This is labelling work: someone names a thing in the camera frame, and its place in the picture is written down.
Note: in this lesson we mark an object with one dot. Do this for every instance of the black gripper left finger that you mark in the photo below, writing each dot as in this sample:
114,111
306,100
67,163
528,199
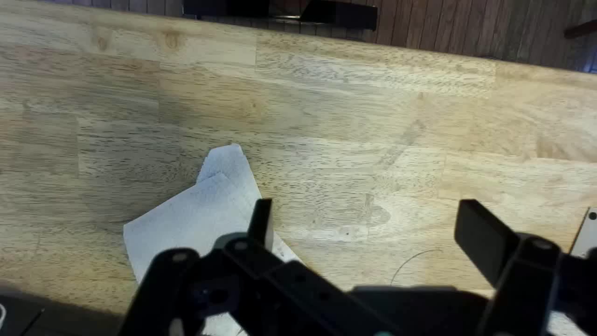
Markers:
187,292

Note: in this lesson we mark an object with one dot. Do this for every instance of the white cloth towel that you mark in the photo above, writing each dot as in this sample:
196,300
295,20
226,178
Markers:
198,212

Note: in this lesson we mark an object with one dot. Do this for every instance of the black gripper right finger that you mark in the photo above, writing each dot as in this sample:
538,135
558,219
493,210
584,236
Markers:
534,286

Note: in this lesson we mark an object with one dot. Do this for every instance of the black stand bar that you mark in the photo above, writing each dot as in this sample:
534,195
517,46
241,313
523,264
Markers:
336,14

